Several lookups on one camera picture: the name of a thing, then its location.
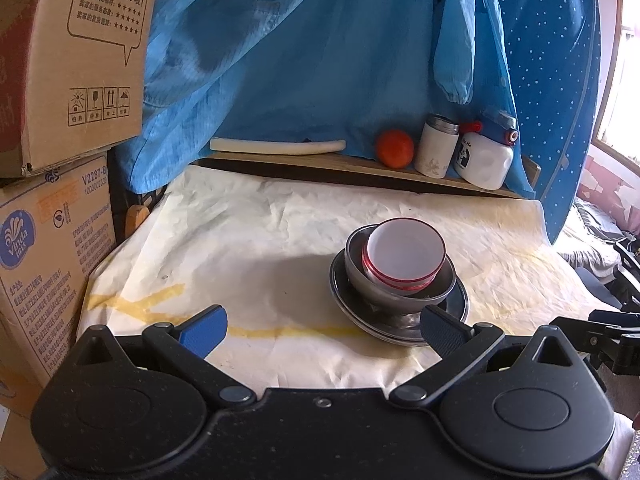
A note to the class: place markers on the white rolled stick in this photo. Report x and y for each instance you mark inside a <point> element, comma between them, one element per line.
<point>275,146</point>

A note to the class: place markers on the white thermos cup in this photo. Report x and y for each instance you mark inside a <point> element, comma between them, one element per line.
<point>434,152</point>

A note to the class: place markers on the red tomato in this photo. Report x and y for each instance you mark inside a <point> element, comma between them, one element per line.
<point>395,149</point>

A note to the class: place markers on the large steel plate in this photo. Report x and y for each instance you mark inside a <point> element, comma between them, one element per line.
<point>345,300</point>

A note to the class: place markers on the blue polka dot fabric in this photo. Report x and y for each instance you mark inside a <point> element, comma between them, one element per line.
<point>550,85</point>

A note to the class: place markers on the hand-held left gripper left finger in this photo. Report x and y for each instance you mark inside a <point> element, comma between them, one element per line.
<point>205,332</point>

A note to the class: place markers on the deep steel bowl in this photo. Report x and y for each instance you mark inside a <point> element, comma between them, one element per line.
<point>365,280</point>

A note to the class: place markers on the window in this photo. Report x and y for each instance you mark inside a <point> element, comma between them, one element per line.
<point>625,85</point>

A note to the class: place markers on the grey bedding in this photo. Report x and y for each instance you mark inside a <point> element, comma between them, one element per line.
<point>595,230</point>

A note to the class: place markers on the wooden cutting board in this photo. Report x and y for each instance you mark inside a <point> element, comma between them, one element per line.
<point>310,164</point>

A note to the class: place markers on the white bottle with red cap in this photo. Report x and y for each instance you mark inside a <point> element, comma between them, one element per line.
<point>482,165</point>

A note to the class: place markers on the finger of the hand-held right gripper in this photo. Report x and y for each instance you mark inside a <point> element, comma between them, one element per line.
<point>615,317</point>
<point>582,327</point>

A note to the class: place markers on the cream table cover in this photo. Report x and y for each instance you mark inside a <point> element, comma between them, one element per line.
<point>250,230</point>

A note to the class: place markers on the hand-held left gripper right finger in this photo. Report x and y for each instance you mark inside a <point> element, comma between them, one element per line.
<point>440,332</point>

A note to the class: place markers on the blue garment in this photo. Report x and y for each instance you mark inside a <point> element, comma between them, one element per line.
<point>300,60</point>

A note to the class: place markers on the blue logo cardboard box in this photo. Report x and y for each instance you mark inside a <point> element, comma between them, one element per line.
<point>50,260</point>

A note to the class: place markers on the printed brown cardboard box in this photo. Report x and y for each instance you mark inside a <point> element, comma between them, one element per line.
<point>65,60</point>

